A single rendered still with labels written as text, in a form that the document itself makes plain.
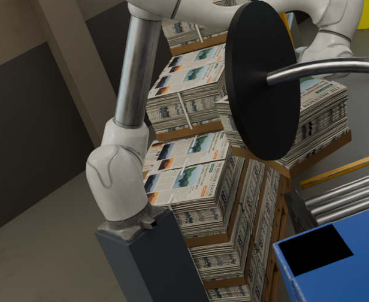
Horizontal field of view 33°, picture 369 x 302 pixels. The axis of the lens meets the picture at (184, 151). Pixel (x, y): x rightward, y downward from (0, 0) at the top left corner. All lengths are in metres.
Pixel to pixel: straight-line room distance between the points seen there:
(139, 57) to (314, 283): 1.41
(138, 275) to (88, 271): 1.88
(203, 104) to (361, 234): 2.18
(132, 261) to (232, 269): 0.69
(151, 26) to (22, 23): 3.07
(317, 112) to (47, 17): 3.15
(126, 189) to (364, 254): 1.31
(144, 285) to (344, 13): 1.05
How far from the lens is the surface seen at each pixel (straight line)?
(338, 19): 1.87
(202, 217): 2.46
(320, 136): 2.13
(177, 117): 2.92
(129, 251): 1.98
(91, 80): 5.06
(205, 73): 2.97
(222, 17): 1.80
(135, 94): 2.03
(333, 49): 1.83
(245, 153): 2.26
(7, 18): 4.92
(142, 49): 1.98
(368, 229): 0.74
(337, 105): 2.13
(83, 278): 3.86
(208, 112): 2.88
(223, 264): 2.59
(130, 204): 1.96
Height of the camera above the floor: 1.98
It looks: 24 degrees down
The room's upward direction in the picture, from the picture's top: 21 degrees counter-clockwise
